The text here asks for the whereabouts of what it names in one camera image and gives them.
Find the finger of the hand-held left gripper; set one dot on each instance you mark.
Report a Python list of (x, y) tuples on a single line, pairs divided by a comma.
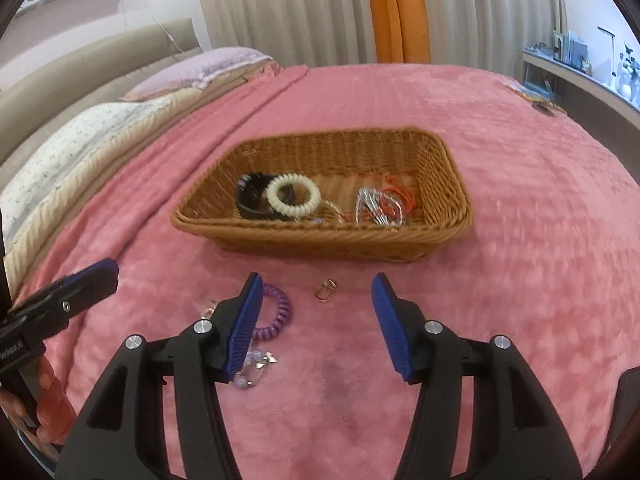
[(85, 287)]

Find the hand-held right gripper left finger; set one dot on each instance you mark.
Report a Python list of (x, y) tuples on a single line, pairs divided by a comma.
[(245, 325)]

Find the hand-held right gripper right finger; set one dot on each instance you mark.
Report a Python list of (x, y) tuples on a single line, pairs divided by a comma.
[(392, 325)]

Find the brown wicker basket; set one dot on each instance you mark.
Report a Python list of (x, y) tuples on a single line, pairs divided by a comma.
[(320, 245)]

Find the black wrist watch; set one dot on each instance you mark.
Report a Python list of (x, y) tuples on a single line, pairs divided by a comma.
[(245, 206)]

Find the light blue hair clip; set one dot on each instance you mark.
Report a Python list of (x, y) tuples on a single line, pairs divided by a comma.
[(318, 220)]

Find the person's left hand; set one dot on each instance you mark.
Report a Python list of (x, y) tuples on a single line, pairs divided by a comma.
[(52, 400)]

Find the small gold clasp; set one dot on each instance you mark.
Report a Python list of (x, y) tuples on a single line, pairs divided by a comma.
[(323, 292)]

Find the pink blanket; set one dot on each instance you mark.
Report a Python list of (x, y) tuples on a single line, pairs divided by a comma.
[(500, 260)]

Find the white floral pillow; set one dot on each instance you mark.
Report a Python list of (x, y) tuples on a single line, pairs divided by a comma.
[(65, 160)]

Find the beige quilt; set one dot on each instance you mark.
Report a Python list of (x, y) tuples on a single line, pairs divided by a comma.
[(125, 150)]

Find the beige padded headboard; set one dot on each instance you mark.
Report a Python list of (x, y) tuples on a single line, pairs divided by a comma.
[(90, 60)]

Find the purple pillow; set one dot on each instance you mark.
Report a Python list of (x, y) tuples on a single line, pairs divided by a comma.
[(210, 70)]

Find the small clutter on blanket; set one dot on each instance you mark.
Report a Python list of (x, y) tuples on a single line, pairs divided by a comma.
[(537, 100)]

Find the white desk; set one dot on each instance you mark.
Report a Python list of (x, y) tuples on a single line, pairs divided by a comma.
[(590, 90)]

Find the orange curtain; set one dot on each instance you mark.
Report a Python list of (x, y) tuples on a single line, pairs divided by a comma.
[(395, 10)]

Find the grey curtain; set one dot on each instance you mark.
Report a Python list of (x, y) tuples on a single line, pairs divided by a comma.
[(490, 15), (280, 10)]

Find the row of books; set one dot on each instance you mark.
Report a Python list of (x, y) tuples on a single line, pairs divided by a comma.
[(570, 50)]

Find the white vase with flowers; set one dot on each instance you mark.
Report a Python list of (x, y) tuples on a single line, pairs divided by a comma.
[(631, 72)]

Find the white desk lamp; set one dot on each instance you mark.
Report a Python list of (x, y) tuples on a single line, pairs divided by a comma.
[(614, 55)]

